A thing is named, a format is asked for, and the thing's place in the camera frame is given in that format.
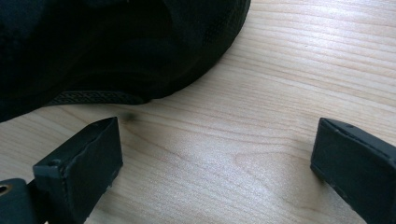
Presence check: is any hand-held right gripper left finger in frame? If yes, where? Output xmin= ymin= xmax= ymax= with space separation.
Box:
xmin=32 ymin=117 xmax=124 ymax=224

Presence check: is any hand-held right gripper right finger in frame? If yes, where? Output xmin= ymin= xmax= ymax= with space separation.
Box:
xmin=310 ymin=117 xmax=396 ymax=224

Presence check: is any black cap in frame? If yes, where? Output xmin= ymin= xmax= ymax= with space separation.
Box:
xmin=0 ymin=0 xmax=252 ymax=123

